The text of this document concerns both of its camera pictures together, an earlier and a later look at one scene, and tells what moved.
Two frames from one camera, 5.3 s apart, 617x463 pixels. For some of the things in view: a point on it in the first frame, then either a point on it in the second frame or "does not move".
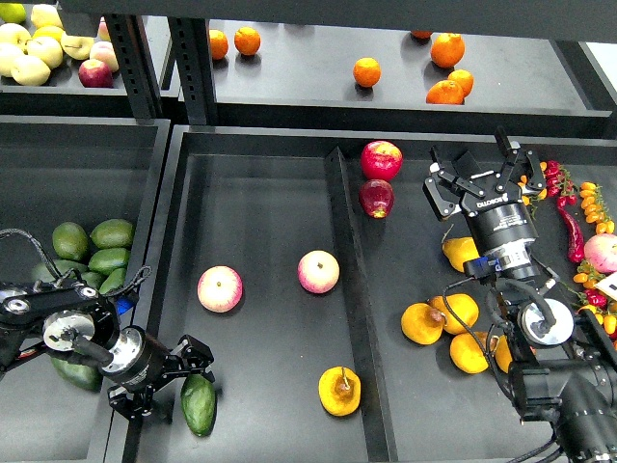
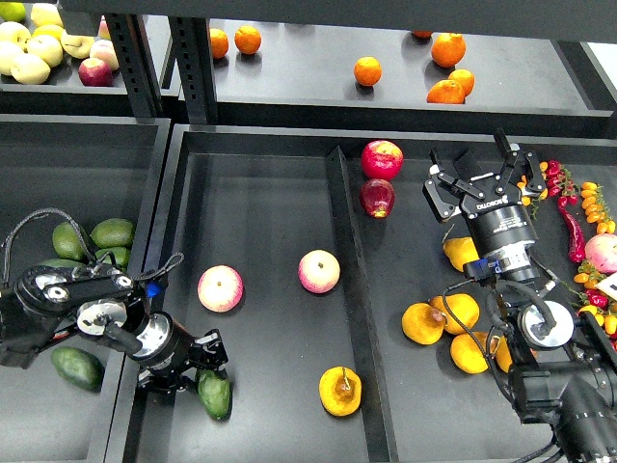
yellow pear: [339, 391] does not move
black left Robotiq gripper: [139, 361] -> [166, 347]
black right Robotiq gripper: [501, 226] does not move
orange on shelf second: [247, 40] does not move
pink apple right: [318, 271] does not move
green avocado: [199, 402] -> [215, 394]
